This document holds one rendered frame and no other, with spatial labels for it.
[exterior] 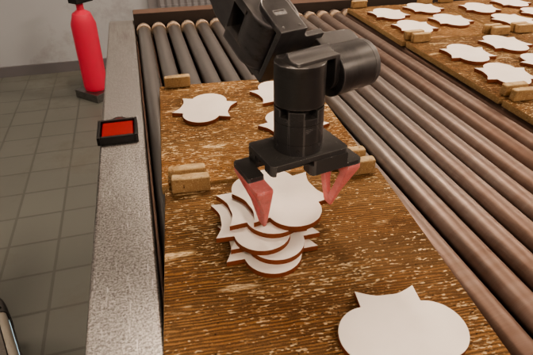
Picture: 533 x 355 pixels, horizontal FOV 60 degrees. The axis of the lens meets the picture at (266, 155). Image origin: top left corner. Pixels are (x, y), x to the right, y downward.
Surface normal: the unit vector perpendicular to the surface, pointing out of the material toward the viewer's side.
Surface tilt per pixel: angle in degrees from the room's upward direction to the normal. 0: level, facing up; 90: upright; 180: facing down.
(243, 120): 0
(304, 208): 0
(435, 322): 0
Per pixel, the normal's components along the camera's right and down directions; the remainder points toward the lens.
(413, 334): 0.00, -0.85
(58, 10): 0.27, 0.50
